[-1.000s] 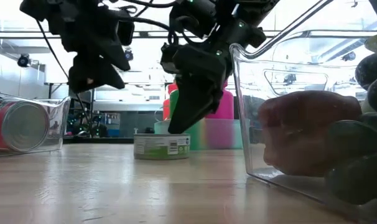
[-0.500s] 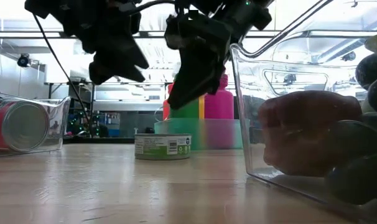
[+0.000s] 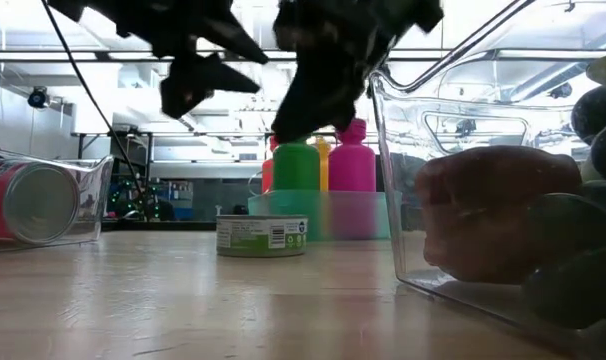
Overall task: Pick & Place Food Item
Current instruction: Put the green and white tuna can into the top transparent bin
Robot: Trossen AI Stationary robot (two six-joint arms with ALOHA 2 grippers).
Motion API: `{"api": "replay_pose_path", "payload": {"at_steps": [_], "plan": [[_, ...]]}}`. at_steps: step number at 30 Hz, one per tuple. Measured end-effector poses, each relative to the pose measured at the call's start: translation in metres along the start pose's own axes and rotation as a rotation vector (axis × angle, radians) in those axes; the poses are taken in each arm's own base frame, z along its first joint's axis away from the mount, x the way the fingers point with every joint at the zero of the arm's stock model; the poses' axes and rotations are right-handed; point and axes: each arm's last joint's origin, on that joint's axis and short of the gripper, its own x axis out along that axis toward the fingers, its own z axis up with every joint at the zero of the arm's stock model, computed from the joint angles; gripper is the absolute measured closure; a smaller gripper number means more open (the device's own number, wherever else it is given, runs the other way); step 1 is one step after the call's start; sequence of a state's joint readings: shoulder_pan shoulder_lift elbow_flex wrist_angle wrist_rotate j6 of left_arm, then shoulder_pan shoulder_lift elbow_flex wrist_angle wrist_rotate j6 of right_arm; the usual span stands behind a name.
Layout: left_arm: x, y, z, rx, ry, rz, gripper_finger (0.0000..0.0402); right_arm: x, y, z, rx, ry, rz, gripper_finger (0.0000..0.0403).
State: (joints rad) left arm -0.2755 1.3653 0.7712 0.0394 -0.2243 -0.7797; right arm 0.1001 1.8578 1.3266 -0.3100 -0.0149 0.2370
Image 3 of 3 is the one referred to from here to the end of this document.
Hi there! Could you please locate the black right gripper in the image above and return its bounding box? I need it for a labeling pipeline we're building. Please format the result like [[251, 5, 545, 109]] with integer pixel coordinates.
[[271, 0, 444, 145]]

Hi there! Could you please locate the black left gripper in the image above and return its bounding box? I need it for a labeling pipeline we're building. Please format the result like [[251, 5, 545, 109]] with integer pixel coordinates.
[[47, 0, 269, 121]]

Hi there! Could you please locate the pink plastic bottle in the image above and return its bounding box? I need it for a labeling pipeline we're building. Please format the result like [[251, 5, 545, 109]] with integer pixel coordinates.
[[327, 118, 378, 241]]

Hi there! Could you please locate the yellow plastic bottle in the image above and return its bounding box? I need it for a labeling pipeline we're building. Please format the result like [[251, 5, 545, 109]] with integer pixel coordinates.
[[314, 135, 333, 194]]

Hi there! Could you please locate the green plastic bottle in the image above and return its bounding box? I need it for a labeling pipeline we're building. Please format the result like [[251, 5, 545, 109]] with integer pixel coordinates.
[[272, 141, 322, 242]]

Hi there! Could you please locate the orange plastic bottle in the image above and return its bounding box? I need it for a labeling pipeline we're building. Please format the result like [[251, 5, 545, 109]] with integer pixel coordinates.
[[260, 134, 279, 195]]

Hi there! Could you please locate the clear plastic bin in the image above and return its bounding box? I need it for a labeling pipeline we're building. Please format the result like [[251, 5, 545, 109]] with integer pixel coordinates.
[[0, 146, 115, 254], [368, 0, 606, 360]]

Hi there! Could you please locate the tin can with white label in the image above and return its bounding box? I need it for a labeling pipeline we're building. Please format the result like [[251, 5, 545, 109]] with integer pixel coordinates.
[[215, 214, 309, 259]]

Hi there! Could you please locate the dark red apple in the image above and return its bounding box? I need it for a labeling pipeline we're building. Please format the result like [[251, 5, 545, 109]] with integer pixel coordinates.
[[414, 144, 583, 286]]

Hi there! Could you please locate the tin can with red label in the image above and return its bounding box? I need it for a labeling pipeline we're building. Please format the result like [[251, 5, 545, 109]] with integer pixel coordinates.
[[0, 158, 82, 247]]

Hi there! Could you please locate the dark grape bunch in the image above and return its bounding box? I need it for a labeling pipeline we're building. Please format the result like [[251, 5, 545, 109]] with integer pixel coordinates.
[[520, 84, 606, 331]]

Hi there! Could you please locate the black shelf rack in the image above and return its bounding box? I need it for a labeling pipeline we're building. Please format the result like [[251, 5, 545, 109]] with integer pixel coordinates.
[[76, 130, 340, 181]]

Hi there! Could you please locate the teal translucent tray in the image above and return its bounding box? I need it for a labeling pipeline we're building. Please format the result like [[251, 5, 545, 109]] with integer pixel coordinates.
[[247, 188, 392, 243]]

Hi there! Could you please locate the black round fixture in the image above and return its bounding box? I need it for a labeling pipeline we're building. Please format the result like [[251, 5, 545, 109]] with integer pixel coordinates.
[[26, 85, 50, 110], [550, 81, 574, 100]]

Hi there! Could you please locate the black aluminium frame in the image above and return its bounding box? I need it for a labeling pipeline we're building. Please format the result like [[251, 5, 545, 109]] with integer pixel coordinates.
[[0, 48, 606, 64]]

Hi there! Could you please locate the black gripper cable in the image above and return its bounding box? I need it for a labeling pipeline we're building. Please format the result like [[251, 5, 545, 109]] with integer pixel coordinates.
[[40, 0, 152, 216]]

